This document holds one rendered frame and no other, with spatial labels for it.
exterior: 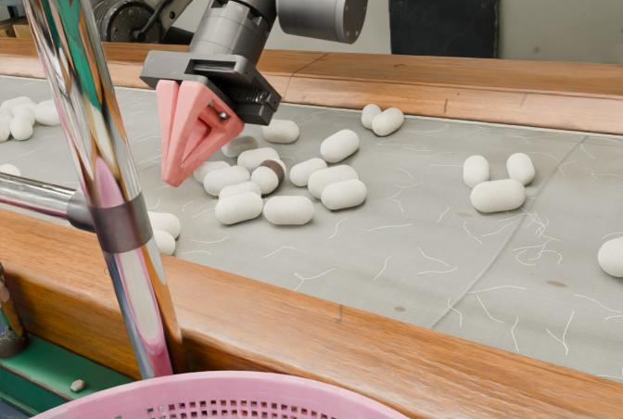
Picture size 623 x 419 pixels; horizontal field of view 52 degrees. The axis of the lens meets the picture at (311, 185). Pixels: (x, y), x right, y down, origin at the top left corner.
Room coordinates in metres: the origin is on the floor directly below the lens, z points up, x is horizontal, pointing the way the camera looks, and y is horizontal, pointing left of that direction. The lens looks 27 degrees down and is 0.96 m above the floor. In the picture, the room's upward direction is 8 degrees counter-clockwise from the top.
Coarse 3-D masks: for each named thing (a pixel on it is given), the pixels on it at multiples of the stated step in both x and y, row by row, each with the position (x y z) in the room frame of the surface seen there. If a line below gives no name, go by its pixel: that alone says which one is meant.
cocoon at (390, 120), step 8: (384, 112) 0.53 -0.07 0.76; (392, 112) 0.53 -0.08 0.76; (400, 112) 0.54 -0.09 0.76; (376, 120) 0.52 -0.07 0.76; (384, 120) 0.52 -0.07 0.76; (392, 120) 0.52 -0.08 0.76; (400, 120) 0.53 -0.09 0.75; (376, 128) 0.52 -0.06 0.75; (384, 128) 0.52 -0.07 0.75; (392, 128) 0.52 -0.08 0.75
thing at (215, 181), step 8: (224, 168) 0.46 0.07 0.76; (232, 168) 0.46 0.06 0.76; (240, 168) 0.46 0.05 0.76; (208, 176) 0.45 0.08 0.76; (216, 176) 0.45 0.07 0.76; (224, 176) 0.45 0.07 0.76; (232, 176) 0.45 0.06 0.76; (240, 176) 0.45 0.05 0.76; (248, 176) 0.45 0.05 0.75; (208, 184) 0.45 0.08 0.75; (216, 184) 0.44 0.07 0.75; (224, 184) 0.44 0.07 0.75; (232, 184) 0.45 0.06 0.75; (208, 192) 0.45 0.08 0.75; (216, 192) 0.44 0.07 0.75
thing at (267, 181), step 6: (282, 162) 0.46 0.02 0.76; (258, 168) 0.45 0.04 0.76; (264, 168) 0.45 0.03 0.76; (252, 174) 0.44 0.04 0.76; (258, 174) 0.44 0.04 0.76; (264, 174) 0.44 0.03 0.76; (270, 174) 0.44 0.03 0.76; (252, 180) 0.44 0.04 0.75; (258, 180) 0.44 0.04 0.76; (264, 180) 0.44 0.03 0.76; (270, 180) 0.44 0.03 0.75; (276, 180) 0.44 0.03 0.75; (264, 186) 0.44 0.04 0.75; (270, 186) 0.44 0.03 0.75; (276, 186) 0.44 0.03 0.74; (264, 192) 0.44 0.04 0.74; (270, 192) 0.44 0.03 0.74
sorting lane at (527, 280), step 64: (128, 128) 0.64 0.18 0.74; (256, 128) 0.59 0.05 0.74; (320, 128) 0.57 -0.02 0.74; (448, 128) 0.52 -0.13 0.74; (512, 128) 0.51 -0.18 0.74; (192, 192) 0.47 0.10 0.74; (384, 192) 0.42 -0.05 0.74; (448, 192) 0.41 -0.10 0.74; (576, 192) 0.38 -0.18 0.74; (192, 256) 0.37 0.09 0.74; (256, 256) 0.36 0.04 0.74; (320, 256) 0.35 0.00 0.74; (384, 256) 0.34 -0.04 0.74; (448, 256) 0.33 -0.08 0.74; (512, 256) 0.32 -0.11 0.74; (576, 256) 0.31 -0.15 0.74; (448, 320) 0.27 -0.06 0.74; (512, 320) 0.26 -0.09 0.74; (576, 320) 0.25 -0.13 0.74
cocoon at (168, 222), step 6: (150, 216) 0.39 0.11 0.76; (156, 216) 0.39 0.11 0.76; (162, 216) 0.39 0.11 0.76; (168, 216) 0.39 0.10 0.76; (174, 216) 0.40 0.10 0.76; (156, 222) 0.39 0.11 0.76; (162, 222) 0.39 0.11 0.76; (168, 222) 0.39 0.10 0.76; (174, 222) 0.39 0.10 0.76; (156, 228) 0.39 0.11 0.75; (162, 228) 0.38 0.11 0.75; (168, 228) 0.38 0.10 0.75; (174, 228) 0.39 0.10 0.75; (180, 228) 0.39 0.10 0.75; (174, 234) 0.39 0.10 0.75
